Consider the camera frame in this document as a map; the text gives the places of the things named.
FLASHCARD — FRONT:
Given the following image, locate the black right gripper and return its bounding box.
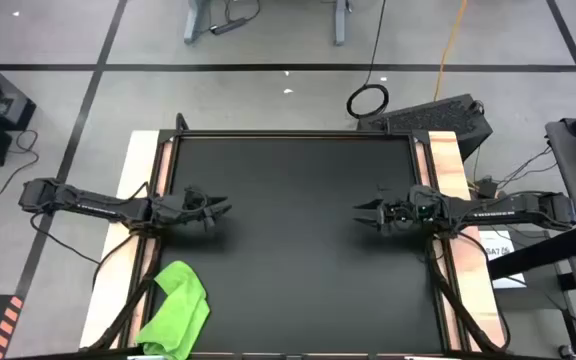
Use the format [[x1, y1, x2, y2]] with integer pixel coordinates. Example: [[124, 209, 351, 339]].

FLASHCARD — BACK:
[[352, 185, 442, 237]]

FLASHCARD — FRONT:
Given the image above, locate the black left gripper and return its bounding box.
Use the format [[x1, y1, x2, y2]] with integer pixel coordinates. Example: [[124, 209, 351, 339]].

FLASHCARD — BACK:
[[150, 194, 234, 232]]

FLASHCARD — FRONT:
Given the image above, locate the green microfibre towel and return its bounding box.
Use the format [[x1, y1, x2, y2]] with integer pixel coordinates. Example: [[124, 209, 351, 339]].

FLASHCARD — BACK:
[[135, 259, 212, 360]]

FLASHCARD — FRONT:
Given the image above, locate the black perforated computer tower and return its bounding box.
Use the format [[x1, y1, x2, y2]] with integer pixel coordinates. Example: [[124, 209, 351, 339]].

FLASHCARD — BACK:
[[356, 93, 494, 162]]

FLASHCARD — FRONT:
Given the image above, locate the black power adapter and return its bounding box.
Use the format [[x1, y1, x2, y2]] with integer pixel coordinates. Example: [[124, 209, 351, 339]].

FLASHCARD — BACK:
[[476, 177, 502, 199]]

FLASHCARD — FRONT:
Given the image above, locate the white printed paper sheet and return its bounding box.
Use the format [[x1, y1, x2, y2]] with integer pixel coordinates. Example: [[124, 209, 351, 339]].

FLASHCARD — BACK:
[[477, 229, 528, 290]]

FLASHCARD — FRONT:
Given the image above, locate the black desk base beam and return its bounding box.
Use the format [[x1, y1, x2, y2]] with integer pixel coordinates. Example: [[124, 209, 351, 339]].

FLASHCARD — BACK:
[[487, 227, 576, 281]]

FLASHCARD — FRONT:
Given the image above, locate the black power strip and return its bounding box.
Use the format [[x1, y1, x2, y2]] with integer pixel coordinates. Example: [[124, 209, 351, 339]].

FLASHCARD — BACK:
[[210, 17, 248, 36]]

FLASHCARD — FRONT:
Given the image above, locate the grey desk leg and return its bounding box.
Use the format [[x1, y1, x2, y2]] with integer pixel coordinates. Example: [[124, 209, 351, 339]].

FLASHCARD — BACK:
[[183, 0, 213, 45], [334, 0, 353, 47]]

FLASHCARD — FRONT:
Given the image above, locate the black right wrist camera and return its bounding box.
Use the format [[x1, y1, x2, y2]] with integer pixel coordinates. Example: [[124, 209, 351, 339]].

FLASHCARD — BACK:
[[407, 184, 437, 209]]

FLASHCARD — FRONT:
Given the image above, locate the black metal table frame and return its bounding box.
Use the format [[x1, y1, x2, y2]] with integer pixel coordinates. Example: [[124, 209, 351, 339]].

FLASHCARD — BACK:
[[117, 112, 474, 360]]

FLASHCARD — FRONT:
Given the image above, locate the black coiled cable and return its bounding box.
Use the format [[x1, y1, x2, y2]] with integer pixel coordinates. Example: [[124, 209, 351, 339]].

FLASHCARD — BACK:
[[346, 0, 391, 120]]

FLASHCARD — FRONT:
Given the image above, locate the black braided cable bundle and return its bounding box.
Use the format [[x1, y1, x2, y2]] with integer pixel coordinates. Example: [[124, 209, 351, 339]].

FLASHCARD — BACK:
[[426, 235, 512, 354], [87, 232, 163, 351]]

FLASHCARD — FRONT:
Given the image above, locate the yellow-orange cable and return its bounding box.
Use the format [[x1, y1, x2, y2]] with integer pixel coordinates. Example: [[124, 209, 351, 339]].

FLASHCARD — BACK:
[[432, 0, 469, 102]]

